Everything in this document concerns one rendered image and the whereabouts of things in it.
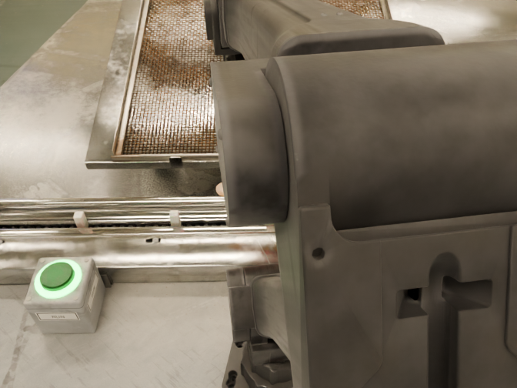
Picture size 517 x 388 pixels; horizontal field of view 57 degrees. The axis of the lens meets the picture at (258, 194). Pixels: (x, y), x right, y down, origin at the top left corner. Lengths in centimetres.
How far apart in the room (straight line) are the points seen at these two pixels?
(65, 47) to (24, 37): 202
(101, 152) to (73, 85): 34
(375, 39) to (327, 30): 2
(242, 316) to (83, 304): 24
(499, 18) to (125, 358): 93
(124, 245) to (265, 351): 28
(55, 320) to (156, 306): 13
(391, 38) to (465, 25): 91
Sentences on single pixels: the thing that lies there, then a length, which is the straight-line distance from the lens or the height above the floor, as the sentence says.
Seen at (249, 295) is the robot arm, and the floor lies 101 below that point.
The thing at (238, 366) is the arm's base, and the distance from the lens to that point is 61.
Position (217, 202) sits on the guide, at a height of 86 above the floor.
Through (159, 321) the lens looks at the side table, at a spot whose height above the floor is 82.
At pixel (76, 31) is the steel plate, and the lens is 133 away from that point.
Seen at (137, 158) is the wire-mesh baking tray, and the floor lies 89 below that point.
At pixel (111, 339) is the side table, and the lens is 67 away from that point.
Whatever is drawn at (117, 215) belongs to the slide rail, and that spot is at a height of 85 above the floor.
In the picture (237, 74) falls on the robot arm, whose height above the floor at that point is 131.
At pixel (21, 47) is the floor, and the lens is 319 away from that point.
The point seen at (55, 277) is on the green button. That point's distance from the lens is 64.
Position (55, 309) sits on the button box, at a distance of 64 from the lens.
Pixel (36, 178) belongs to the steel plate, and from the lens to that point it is 91.
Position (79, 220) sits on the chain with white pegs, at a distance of 75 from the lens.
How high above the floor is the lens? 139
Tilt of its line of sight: 46 degrees down
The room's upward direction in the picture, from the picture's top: straight up
